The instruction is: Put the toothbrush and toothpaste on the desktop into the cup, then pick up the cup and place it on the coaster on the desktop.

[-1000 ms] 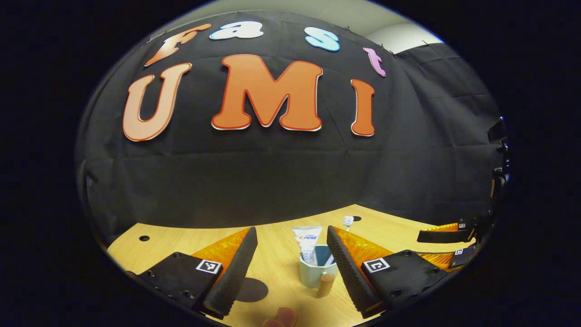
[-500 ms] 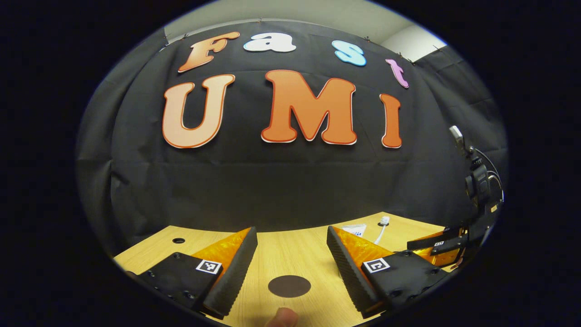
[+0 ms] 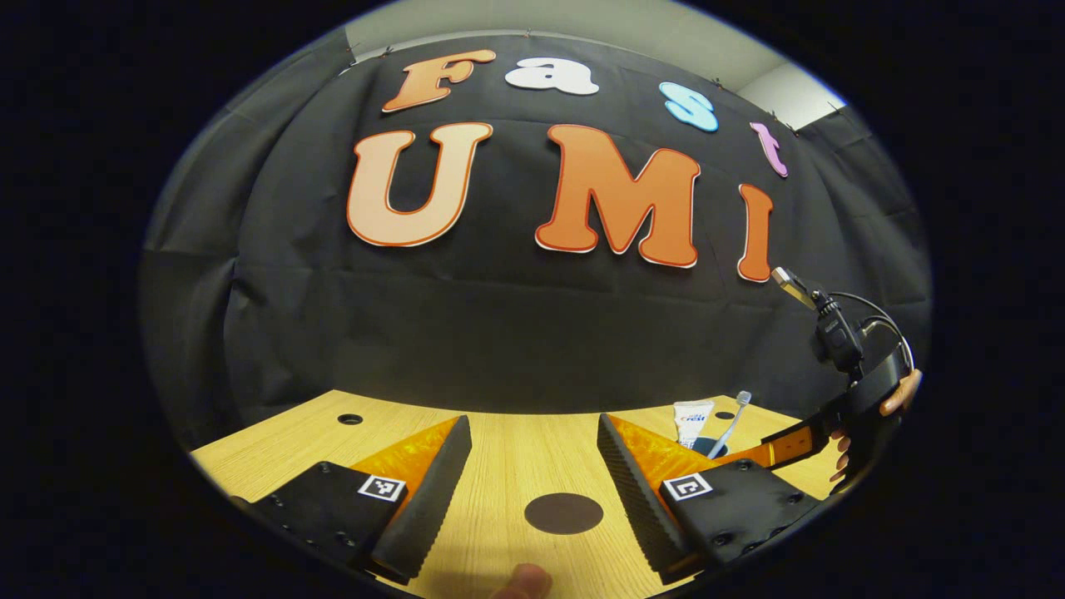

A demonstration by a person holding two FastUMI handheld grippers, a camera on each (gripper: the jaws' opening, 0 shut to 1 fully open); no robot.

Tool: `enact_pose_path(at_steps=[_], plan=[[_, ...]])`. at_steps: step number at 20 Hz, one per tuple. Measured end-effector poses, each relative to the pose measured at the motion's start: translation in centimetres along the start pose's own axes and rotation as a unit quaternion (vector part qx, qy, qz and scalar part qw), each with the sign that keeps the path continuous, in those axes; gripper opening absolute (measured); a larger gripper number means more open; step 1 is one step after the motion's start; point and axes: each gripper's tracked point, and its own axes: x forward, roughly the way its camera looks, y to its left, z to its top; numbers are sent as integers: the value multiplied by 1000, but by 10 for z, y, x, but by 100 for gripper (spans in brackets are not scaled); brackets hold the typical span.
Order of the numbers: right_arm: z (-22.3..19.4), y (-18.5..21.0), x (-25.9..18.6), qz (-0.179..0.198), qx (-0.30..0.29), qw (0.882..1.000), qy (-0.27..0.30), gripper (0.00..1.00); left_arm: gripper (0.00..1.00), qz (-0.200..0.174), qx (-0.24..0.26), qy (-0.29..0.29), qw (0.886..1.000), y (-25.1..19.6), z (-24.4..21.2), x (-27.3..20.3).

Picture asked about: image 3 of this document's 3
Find dark round coaster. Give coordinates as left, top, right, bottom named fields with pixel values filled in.
left=523, top=493, right=605, bottom=535

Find black backdrop cloth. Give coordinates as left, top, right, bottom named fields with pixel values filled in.
left=140, top=33, right=933, bottom=467

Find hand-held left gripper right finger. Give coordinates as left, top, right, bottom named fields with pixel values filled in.
left=597, top=413, right=820, bottom=585

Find white toothpaste tube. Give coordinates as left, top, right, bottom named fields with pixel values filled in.
left=673, top=400, right=716, bottom=450

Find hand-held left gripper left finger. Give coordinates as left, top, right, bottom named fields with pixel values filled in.
left=237, top=414, right=473, bottom=585

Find black cable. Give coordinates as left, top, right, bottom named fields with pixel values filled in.
left=828, top=291, right=916, bottom=375

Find white toothbrush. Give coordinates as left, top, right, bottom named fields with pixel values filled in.
left=707, top=391, right=753, bottom=460

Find wooden desktop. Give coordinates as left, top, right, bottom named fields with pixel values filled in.
left=190, top=389, right=841, bottom=599

